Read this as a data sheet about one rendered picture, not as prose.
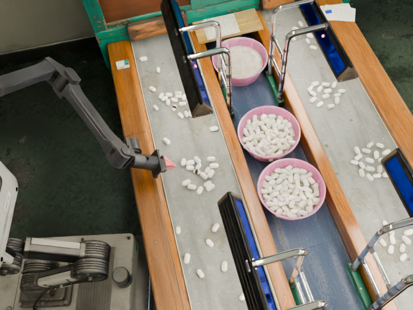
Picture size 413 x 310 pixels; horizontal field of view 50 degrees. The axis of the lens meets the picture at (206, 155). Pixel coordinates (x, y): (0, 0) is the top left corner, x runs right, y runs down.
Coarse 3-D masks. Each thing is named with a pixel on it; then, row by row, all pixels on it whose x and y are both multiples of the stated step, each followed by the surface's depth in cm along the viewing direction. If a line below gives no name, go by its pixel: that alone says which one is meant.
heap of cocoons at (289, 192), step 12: (288, 168) 181; (276, 180) 179; (288, 180) 179; (300, 180) 180; (312, 180) 178; (264, 192) 177; (276, 192) 176; (288, 192) 177; (300, 192) 177; (312, 192) 177; (276, 204) 174; (288, 204) 175; (300, 204) 173; (312, 204) 173; (276, 216) 173; (288, 216) 171; (300, 216) 172
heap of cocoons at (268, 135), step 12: (252, 120) 197; (264, 120) 194; (276, 120) 196; (252, 132) 192; (264, 132) 193; (276, 132) 191; (288, 132) 192; (252, 144) 190; (264, 144) 189; (276, 144) 190; (288, 144) 188
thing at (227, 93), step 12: (204, 24) 174; (216, 24) 175; (216, 36) 181; (216, 48) 167; (192, 60) 166; (228, 60) 172; (228, 72) 178; (228, 84) 185; (228, 96) 191; (228, 108) 199
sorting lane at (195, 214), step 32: (160, 64) 216; (160, 128) 196; (192, 128) 195; (224, 160) 186; (192, 192) 179; (224, 192) 178; (192, 224) 172; (192, 256) 166; (224, 256) 165; (192, 288) 160; (224, 288) 159
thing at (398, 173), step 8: (392, 152) 142; (400, 152) 140; (384, 160) 144; (392, 160) 142; (400, 160) 139; (384, 168) 145; (392, 168) 142; (400, 168) 139; (408, 168) 137; (392, 176) 142; (400, 176) 139; (408, 176) 137; (392, 184) 142; (400, 184) 139; (408, 184) 137; (400, 192) 139; (408, 192) 137; (408, 200) 136; (408, 208) 136
